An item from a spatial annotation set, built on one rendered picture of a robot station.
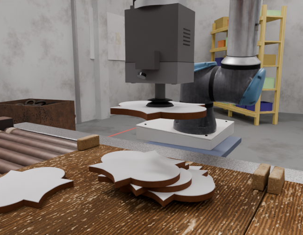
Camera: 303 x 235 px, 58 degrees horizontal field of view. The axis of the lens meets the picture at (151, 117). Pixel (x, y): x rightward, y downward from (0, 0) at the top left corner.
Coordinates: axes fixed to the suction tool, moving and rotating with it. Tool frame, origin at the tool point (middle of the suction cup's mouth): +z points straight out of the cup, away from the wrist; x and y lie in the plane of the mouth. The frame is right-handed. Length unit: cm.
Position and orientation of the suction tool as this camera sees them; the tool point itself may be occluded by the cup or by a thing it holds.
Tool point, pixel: (160, 113)
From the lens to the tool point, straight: 41.8
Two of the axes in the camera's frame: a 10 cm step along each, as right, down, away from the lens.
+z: 0.0, 9.8, 1.7
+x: 4.8, -1.5, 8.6
